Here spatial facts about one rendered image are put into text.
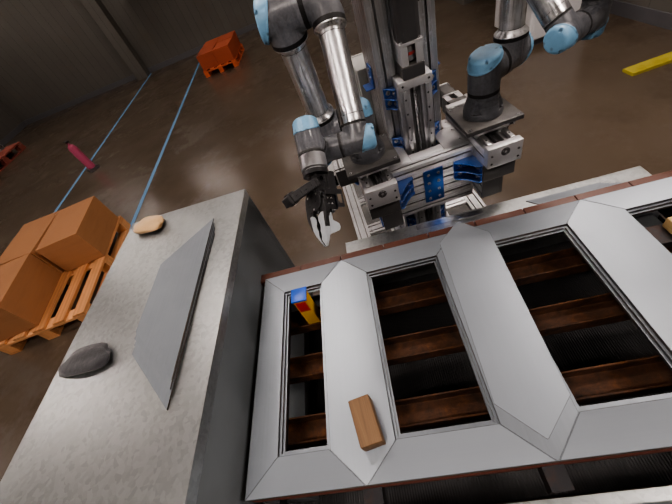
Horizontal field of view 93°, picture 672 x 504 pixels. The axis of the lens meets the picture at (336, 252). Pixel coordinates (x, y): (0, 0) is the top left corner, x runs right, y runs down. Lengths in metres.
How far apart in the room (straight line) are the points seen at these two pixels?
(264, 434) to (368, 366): 0.37
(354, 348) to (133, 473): 0.65
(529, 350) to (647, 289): 0.37
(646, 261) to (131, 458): 1.51
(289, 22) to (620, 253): 1.19
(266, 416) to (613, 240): 1.21
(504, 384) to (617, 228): 0.65
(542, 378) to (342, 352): 0.56
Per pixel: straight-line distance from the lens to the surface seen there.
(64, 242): 3.85
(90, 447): 1.20
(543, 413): 1.01
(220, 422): 1.05
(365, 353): 1.07
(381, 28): 1.42
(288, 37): 1.11
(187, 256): 1.35
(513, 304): 1.13
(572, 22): 1.27
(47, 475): 1.27
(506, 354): 1.05
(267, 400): 1.13
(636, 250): 1.33
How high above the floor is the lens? 1.81
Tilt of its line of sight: 46 degrees down
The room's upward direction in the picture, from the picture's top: 25 degrees counter-clockwise
